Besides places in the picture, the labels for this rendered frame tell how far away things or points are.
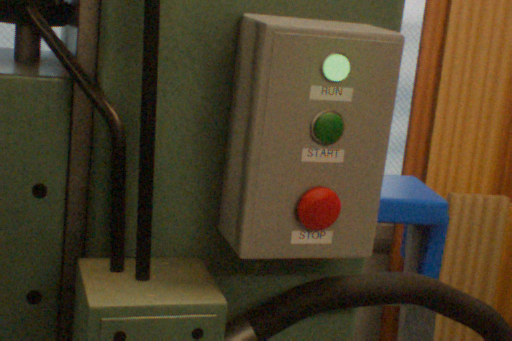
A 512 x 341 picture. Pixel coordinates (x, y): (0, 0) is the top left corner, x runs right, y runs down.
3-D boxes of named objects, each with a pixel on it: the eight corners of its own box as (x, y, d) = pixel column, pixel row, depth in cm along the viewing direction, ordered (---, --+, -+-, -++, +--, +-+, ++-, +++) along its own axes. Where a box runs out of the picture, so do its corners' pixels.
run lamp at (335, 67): (318, 81, 52) (322, 50, 51) (347, 83, 52) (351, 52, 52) (322, 83, 51) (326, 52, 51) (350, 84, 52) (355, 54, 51)
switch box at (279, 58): (216, 229, 59) (239, 12, 55) (339, 230, 62) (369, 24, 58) (239, 261, 53) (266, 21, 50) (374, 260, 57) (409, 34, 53)
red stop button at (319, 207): (292, 226, 54) (298, 184, 53) (333, 227, 55) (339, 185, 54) (298, 232, 53) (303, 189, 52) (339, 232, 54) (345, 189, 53)
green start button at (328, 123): (307, 143, 53) (312, 108, 52) (341, 145, 53) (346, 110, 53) (311, 146, 52) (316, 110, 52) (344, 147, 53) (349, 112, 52)
